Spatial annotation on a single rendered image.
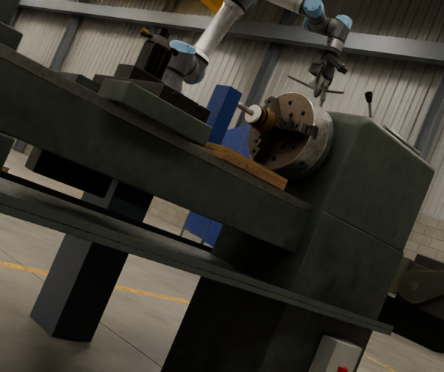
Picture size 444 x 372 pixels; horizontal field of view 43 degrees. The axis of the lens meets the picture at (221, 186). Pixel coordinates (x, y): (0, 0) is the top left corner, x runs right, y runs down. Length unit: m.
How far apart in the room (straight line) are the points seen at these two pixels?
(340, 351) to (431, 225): 10.14
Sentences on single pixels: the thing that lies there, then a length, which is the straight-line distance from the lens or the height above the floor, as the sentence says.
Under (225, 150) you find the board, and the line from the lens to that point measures 1.72.
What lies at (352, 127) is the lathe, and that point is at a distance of 2.10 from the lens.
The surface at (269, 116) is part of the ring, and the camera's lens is 2.00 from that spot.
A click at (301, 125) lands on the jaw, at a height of 1.10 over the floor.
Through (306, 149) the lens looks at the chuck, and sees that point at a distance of 2.00.
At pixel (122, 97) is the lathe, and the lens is 1.45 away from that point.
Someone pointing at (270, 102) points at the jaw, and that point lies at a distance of 2.13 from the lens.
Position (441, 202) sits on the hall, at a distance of 12.39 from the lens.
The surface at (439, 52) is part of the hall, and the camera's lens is 12.99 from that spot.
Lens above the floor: 0.70
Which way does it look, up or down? 3 degrees up
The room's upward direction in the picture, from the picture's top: 23 degrees clockwise
